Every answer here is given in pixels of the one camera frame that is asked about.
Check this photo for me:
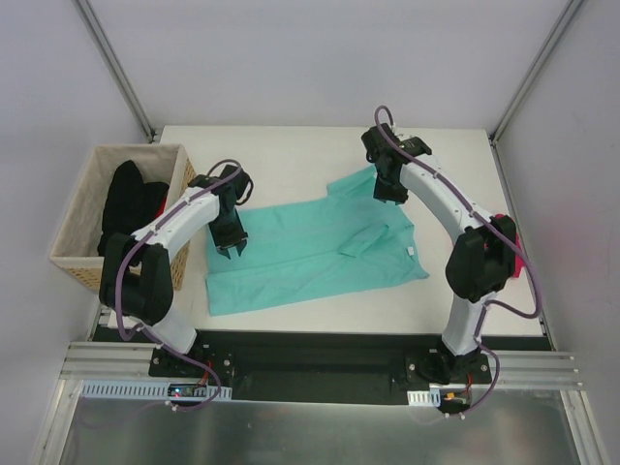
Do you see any teal t-shirt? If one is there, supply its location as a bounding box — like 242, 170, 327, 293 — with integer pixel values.
205, 167, 429, 316

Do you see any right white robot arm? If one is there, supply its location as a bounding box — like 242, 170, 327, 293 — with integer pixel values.
361, 123, 516, 385

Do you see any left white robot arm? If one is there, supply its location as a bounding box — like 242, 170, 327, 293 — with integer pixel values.
99, 159, 254, 377

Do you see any red garment in basket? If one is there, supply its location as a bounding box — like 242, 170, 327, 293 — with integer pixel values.
155, 197, 168, 218

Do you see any black garment in basket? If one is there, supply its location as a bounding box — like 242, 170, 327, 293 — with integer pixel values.
97, 160, 170, 257

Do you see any wicker laundry basket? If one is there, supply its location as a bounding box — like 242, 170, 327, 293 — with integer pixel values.
49, 144, 196, 292

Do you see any pink folded t-shirt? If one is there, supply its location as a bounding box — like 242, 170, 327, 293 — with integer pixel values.
511, 233, 524, 279

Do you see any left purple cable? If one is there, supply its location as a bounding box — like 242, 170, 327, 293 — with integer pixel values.
115, 158, 246, 412

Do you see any purple cable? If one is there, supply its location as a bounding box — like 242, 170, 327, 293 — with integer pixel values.
115, 158, 246, 412
375, 104, 543, 420

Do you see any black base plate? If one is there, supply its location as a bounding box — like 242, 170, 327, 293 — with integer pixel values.
148, 330, 491, 405

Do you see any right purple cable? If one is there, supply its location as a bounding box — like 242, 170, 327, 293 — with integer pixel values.
375, 104, 543, 420

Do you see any left aluminium corner post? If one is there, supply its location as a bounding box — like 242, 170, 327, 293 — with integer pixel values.
72, 0, 157, 143

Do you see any aluminium corner post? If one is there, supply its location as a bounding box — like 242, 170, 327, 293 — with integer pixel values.
489, 0, 587, 147
72, 0, 157, 143

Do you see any left white cable duct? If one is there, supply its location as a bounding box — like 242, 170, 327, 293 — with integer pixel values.
81, 380, 233, 402

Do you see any white cable duct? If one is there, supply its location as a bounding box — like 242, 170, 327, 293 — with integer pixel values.
81, 380, 233, 402
407, 387, 441, 408

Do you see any right aluminium corner post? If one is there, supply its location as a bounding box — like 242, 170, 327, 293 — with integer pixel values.
489, 0, 587, 147

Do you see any right white cable duct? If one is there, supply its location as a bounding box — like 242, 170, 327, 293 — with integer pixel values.
407, 387, 441, 408

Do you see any aluminium rail frame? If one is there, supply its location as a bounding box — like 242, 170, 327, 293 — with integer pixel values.
59, 341, 585, 390

